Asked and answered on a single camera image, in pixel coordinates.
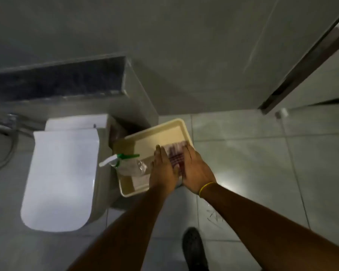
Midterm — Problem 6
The person's right hand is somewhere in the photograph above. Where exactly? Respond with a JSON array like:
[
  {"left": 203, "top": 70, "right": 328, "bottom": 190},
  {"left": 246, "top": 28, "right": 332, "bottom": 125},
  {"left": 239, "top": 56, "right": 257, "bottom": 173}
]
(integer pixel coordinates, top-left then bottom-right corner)
[{"left": 181, "top": 144, "right": 217, "bottom": 196}]

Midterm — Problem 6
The person's left hand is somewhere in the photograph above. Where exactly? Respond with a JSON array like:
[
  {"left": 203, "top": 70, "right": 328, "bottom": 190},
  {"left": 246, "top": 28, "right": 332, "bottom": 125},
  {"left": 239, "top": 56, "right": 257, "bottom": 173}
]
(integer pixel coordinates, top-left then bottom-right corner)
[{"left": 149, "top": 144, "right": 182, "bottom": 193}]

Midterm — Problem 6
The red checkered cloth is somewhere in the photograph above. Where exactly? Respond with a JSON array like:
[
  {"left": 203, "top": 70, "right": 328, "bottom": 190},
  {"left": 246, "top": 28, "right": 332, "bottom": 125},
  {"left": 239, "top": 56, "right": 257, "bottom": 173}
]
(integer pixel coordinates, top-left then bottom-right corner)
[{"left": 163, "top": 141, "right": 190, "bottom": 178}]

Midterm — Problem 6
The person's left forearm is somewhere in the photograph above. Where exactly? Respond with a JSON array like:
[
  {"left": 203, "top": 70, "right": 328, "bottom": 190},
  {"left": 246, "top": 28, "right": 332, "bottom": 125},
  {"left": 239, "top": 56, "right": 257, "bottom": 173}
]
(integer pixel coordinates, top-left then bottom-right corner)
[{"left": 67, "top": 186, "right": 176, "bottom": 271}]

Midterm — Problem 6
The person's right forearm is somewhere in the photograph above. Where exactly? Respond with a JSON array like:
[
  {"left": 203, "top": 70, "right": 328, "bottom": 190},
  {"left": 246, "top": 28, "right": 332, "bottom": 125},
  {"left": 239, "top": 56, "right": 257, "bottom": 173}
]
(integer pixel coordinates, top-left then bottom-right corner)
[{"left": 201, "top": 183, "right": 339, "bottom": 271}]

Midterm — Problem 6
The yellow wristband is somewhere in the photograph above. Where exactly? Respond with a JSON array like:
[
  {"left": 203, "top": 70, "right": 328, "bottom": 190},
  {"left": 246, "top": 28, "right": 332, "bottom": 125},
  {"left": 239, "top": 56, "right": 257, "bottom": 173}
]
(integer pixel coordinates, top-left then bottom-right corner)
[{"left": 198, "top": 182, "right": 217, "bottom": 198}]

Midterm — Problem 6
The beige plastic tray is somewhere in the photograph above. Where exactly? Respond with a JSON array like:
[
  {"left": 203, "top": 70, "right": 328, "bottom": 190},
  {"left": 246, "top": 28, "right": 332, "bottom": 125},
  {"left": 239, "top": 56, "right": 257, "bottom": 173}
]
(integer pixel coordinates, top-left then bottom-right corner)
[{"left": 113, "top": 118, "right": 195, "bottom": 198}]

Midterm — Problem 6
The clear spray bottle green nozzle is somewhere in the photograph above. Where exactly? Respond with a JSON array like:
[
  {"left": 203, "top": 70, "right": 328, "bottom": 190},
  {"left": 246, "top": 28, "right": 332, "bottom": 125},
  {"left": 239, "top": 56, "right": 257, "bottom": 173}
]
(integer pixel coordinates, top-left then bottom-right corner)
[{"left": 98, "top": 154, "right": 149, "bottom": 177}]

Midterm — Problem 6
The white toilet body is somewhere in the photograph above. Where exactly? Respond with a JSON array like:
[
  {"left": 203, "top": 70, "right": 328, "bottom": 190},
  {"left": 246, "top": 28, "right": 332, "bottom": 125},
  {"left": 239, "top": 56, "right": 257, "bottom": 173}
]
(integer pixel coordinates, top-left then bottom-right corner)
[{"left": 45, "top": 114, "right": 122, "bottom": 221}]

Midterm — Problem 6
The black shoe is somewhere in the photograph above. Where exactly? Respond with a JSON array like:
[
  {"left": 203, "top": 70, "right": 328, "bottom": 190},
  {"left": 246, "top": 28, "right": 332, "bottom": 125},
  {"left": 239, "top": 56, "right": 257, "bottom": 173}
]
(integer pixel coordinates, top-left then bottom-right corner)
[{"left": 182, "top": 227, "right": 210, "bottom": 271}]

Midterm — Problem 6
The white toilet lid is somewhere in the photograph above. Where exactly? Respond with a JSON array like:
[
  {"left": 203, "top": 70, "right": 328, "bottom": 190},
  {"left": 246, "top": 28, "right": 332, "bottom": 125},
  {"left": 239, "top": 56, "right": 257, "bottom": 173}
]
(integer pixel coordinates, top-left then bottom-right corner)
[{"left": 20, "top": 129, "right": 100, "bottom": 232}]

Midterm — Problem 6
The dark-topped tiled ledge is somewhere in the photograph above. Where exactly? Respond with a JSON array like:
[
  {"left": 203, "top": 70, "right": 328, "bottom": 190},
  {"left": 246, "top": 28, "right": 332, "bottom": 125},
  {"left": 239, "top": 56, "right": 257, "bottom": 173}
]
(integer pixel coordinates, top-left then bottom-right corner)
[{"left": 0, "top": 55, "right": 159, "bottom": 130}]

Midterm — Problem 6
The grey door with metal edge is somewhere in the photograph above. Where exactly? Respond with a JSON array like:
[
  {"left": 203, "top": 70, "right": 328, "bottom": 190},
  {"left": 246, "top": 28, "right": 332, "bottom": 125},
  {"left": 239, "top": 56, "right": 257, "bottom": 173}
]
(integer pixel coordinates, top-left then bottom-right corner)
[{"left": 258, "top": 5, "right": 339, "bottom": 115}]

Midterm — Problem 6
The metal bidet hose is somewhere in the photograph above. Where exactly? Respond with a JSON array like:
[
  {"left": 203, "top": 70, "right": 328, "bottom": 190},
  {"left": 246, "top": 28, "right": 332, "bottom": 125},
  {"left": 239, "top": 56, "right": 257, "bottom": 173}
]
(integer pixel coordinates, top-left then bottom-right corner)
[{"left": 0, "top": 113, "right": 21, "bottom": 171}]

